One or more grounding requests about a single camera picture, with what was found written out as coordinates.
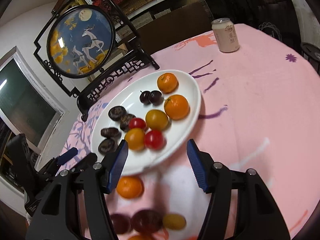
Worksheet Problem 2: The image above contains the mandarin orange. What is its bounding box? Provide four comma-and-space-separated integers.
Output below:
116, 176, 144, 199
157, 73, 178, 94
164, 94, 190, 120

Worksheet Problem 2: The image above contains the yellow longan fruit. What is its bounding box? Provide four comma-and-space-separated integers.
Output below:
163, 213, 187, 231

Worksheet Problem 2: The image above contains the dark red plum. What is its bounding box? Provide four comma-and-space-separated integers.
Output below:
110, 213, 131, 235
131, 209, 163, 235

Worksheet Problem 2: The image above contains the small orange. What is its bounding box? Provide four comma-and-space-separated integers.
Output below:
127, 235, 154, 240

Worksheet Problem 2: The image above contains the dark water chestnut bottom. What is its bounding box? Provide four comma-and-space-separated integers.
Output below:
98, 138, 118, 155

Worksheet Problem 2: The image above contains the dark water chestnut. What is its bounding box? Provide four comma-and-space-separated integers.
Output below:
120, 114, 136, 132
98, 138, 118, 155
108, 106, 127, 121
100, 127, 121, 139

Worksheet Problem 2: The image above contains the orange cherry tomato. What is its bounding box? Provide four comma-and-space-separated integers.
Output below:
124, 128, 145, 151

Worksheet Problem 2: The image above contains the small red tomato upper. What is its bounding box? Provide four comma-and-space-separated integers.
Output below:
129, 118, 147, 130

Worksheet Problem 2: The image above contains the red cherry tomato lower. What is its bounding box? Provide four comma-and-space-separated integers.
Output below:
144, 130, 165, 151

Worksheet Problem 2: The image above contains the dark water chestnut top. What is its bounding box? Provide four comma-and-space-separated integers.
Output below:
108, 106, 127, 121

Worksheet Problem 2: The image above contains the yellow plum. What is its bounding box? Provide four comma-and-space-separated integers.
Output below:
145, 109, 169, 131

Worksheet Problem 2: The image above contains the white framed window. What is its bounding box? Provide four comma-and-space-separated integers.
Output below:
1, 47, 65, 153

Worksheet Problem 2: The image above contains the dark cherry left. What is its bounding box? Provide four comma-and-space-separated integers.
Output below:
139, 90, 151, 105

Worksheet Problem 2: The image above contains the dark cherry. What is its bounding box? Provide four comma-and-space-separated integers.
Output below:
139, 90, 151, 105
148, 90, 163, 106

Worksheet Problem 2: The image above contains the dark cherry right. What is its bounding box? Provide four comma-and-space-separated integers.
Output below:
148, 90, 163, 106

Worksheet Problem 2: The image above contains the pink printed tablecloth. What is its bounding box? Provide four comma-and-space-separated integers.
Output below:
61, 24, 319, 239

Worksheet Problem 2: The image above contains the round deer embroidery screen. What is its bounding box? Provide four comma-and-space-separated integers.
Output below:
34, 0, 159, 121

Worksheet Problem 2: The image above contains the pink beverage can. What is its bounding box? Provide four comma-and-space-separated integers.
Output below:
212, 18, 240, 53

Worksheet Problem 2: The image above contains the black stool right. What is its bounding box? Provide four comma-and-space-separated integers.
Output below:
300, 42, 320, 74

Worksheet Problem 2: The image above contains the black chair back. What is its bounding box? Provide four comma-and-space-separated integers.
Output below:
204, 0, 302, 53

